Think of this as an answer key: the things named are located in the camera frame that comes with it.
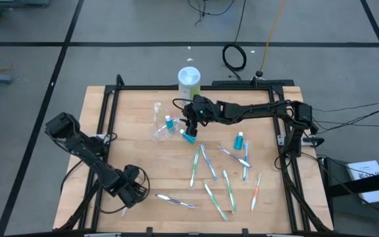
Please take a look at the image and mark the clear plastic container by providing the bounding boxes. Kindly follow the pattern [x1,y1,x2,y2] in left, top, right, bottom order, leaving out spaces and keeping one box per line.
[151,101,186,144]

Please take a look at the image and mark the coiled black cable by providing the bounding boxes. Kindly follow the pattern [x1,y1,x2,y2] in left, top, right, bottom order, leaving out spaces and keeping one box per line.
[221,0,247,82]

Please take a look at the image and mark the purple toothbrush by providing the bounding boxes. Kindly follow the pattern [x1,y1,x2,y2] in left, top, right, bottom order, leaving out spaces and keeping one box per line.
[218,145,252,169]
[155,193,197,209]

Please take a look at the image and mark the black floor cable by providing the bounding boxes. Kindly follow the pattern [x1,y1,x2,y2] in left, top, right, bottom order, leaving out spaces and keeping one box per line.
[314,101,379,129]
[187,0,236,26]
[311,98,379,113]

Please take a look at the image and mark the white and green canister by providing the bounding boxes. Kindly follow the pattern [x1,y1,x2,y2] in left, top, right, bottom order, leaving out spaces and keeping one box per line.
[177,66,202,101]

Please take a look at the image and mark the white booklet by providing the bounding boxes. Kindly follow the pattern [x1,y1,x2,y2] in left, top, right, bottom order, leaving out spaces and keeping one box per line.
[345,159,379,203]

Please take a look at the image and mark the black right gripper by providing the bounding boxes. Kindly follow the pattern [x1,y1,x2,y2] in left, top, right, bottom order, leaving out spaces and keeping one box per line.
[182,94,222,138]

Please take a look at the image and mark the black side stand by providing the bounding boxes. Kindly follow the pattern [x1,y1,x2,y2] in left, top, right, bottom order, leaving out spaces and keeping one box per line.
[320,156,379,228]

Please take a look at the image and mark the blue mouthwash bottle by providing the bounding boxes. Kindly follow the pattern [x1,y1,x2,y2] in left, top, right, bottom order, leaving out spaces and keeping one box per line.
[233,131,245,151]
[164,115,176,134]
[179,128,197,145]

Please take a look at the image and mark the white strip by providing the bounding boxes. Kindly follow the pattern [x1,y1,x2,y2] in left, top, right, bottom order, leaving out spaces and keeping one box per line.
[266,232,305,237]
[83,232,122,237]

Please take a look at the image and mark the black flat rail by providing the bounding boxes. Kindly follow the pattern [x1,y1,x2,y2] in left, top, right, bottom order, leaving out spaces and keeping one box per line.
[211,79,295,88]

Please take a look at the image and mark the yellow hanging cable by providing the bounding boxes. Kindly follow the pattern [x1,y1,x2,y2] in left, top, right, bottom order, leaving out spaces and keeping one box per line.
[257,0,288,78]

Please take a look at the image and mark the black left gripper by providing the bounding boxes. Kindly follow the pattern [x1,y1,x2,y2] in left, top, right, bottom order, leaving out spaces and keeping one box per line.
[113,163,148,209]

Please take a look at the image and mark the green toothbrush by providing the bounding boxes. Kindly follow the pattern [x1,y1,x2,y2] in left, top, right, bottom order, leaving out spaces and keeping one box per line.
[222,169,238,213]
[189,146,201,190]
[203,180,229,222]

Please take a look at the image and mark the blue toothbrush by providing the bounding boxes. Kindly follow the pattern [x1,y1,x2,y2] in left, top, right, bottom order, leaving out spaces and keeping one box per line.
[241,141,249,182]
[199,144,218,181]

